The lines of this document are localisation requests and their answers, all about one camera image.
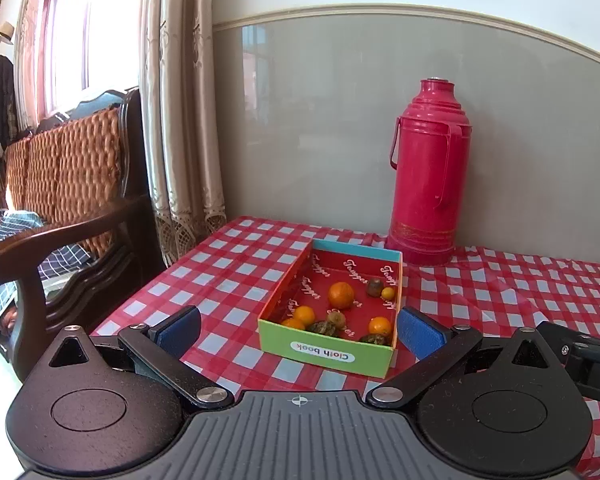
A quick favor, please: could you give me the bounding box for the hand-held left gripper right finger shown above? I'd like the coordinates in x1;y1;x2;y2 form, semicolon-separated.
365;305;556;408

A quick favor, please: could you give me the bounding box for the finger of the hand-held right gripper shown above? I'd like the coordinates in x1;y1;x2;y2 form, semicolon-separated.
536;320;600;361

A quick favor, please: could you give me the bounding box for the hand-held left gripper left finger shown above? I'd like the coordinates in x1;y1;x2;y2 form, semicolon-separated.
47;305;233;408

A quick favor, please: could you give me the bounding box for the colourful cardboard box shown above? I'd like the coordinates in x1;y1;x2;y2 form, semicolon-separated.
257;239;405;380

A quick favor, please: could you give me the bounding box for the red checked tablecloth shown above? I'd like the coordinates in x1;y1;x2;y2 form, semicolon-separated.
89;216;600;476

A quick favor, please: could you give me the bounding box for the red thermos flask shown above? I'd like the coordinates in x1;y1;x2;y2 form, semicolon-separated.
387;77;472;267

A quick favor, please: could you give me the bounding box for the wooden wicker bench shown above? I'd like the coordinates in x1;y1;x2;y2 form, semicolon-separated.
0;87;166;381

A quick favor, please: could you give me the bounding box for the brown woven chair cushion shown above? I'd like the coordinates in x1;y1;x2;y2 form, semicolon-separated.
5;107;126;256

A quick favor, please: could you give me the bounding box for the blue plaid cloth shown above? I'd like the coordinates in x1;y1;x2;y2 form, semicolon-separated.
0;210;93;338

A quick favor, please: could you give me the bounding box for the beige embroidered curtain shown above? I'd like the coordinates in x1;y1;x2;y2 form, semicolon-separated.
140;0;228;268

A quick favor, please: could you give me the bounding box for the window with red frame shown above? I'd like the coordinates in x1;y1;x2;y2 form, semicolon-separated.
15;0;148;131

